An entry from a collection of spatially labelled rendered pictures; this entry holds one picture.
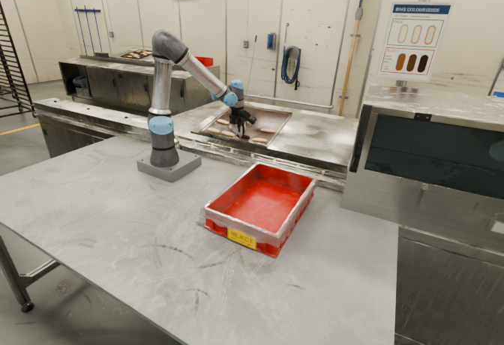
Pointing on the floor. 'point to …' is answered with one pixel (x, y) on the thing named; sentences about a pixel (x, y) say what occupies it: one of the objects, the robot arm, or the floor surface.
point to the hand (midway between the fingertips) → (242, 134)
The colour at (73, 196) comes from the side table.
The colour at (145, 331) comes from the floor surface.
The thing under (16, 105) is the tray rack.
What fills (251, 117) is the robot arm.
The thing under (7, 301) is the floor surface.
